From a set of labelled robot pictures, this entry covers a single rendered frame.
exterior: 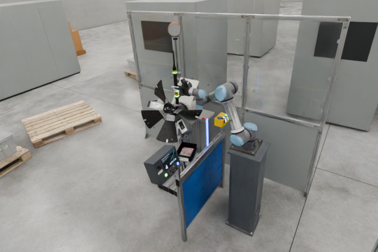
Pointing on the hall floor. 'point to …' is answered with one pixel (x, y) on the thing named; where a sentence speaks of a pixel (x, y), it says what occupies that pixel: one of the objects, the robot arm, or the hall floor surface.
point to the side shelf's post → (198, 136)
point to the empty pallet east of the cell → (59, 122)
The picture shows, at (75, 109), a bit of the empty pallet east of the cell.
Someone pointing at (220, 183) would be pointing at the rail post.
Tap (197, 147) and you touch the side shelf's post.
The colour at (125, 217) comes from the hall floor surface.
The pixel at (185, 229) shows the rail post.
